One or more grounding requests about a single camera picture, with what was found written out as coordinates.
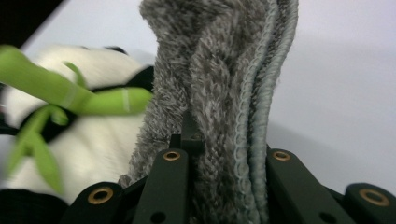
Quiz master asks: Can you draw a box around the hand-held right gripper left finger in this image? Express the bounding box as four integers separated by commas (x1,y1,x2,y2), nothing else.
132,110,205,224

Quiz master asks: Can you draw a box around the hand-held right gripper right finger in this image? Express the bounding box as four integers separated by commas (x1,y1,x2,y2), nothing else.
265,144,356,224

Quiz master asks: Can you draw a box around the grey fluffy towel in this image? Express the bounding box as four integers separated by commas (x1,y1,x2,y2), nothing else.
118,0,300,224

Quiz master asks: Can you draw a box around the panda plush toy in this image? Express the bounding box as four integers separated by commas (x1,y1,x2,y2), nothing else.
0,43,155,224

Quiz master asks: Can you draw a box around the pale blue table mat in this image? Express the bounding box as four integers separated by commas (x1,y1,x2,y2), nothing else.
21,0,396,195

